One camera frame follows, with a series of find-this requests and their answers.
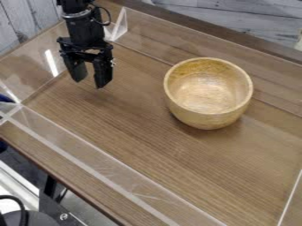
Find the light wooden bowl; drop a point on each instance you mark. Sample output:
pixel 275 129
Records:
pixel 207 92

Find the black table leg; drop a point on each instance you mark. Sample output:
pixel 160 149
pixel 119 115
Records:
pixel 49 187

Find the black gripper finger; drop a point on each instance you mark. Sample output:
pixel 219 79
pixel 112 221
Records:
pixel 103 72
pixel 75 65

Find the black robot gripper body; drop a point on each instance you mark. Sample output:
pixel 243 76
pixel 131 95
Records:
pixel 84 45

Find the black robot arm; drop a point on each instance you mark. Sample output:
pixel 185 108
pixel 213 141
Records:
pixel 72 6

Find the blue object at edge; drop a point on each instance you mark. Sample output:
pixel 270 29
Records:
pixel 5 99

